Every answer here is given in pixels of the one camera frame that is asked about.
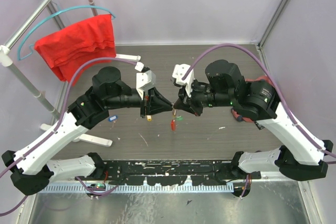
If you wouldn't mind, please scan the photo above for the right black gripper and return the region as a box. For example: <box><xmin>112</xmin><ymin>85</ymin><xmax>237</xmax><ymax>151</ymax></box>
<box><xmin>173</xmin><ymin>76</ymin><xmax>235</xmax><ymax>116</ymax></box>

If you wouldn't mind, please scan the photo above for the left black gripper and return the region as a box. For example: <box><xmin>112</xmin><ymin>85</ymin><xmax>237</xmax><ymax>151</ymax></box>
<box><xmin>106</xmin><ymin>88</ymin><xmax>174</xmax><ymax>119</ymax></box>

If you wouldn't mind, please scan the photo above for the metal key holder red handle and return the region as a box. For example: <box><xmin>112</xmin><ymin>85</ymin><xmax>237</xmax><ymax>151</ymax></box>
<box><xmin>171</xmin><ymin>116</ymin><xmax>176</xmax><ymax>131</ymax></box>

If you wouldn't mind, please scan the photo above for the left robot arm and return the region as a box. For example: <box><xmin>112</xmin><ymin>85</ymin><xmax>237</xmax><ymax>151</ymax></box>
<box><xmin>2</xmin><ymin>67</ymin><xmax>173</xmax><ymax>196</ymax></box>

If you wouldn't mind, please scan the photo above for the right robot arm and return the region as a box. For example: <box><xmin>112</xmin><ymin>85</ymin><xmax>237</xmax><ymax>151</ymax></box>
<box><xmin>172</xmin><ymin>60</ymin><xmax>333</xmax><ymax>182</ymax></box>

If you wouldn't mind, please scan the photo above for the blue tag key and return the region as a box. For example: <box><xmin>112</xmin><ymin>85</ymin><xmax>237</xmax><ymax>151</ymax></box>
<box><xmin>108</xmin><ymin>115</ymin><xmax>118</xmax><ymax>122</ymax></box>

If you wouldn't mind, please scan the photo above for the reddish shirt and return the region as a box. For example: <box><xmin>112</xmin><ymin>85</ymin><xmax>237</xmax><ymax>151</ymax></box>
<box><xmin>231</xmin><ymin>76</ymin><xmax>275</xmax><ymax>130</ymax></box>

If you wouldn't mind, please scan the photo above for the red cloth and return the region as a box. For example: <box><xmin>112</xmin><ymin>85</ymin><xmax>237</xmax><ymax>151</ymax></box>
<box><xmin>34</xmin><ymin>14</ymin><xmax>116</xmax><ymax>82</ymax></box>

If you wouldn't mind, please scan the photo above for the teal clothes hanger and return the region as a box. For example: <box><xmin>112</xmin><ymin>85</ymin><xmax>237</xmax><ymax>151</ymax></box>
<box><xmin>17</xmin><ymin>5</ymin><xmax>116</xmax><ymax>61</ymax></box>

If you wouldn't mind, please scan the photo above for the white clothes rack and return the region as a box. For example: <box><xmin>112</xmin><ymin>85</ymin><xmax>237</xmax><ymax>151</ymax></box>
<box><xmin>0</xmin><ymin>0</ymin><xmax>142</xmax><ymax>147</ymax></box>

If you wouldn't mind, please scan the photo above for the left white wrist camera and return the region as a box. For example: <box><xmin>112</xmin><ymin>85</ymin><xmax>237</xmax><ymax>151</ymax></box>
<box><xmin>135</xmin><ymin>62</ymin><xmax>156</xmax><ymax>100</ymax></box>

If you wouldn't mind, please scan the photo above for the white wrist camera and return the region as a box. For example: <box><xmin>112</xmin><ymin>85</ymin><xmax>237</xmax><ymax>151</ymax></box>
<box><xmin>172</xmin><ymin>64</ymin><xmax>195</xmax><ymax>97</ymax></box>
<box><xmin>135</xmin><ymin>62</ymin><xmax>156</xmax><ymax>100</ymax></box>

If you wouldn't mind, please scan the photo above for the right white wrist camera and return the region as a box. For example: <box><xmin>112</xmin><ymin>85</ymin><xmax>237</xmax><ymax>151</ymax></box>
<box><xmin>172</xmin><ymin>64</ymin><xmax>195</xmax><ymax>97</ymax></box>

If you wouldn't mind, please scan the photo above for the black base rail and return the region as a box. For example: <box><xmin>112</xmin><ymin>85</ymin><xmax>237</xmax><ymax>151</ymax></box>
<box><xmin>80</xmin><ymin>160</ymin><xmax>247</xmax><ymax>186</ymax></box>

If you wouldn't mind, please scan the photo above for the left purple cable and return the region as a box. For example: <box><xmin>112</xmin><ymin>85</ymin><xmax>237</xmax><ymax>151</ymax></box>
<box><xmin>0</xmin><ymin>57</ymin><xmax>144</xmax><ymax>216</ymax></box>

